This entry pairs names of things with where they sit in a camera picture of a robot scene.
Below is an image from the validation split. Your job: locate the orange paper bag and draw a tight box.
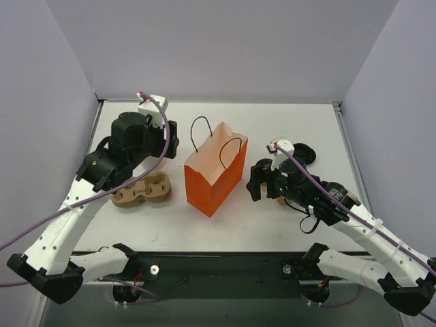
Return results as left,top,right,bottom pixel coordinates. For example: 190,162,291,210
184,122,249,217

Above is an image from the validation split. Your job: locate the brown pulp cup carrier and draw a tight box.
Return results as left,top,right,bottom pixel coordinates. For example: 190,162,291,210
111,171,171,208

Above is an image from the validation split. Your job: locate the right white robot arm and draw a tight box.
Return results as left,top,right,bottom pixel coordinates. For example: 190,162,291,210
247,159,435,316

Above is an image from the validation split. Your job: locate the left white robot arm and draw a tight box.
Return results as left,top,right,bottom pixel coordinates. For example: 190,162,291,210
7,112,179,304

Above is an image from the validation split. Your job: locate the white cylindrical straw holder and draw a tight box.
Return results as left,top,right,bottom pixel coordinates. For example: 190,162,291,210
141,156,167,171

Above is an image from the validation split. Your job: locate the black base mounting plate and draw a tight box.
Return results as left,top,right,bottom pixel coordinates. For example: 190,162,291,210
103,252,332,300

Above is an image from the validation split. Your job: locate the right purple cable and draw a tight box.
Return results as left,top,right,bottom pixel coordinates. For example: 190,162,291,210
275,142,436,323

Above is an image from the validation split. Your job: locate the purple cable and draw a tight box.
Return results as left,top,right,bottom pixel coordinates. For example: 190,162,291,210
0,91,171,304
275,142,436,323

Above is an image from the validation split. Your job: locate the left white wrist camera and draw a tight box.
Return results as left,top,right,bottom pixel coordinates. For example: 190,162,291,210
136,93,168,129

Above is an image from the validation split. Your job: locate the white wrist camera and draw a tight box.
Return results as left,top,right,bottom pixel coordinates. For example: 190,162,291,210
136,93,168,129
266,137,295,170

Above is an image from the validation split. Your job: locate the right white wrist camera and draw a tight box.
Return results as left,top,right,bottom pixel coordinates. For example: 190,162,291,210
266,137,295,170

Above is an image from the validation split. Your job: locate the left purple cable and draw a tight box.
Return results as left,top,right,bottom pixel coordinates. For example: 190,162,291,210
0,91,171,304

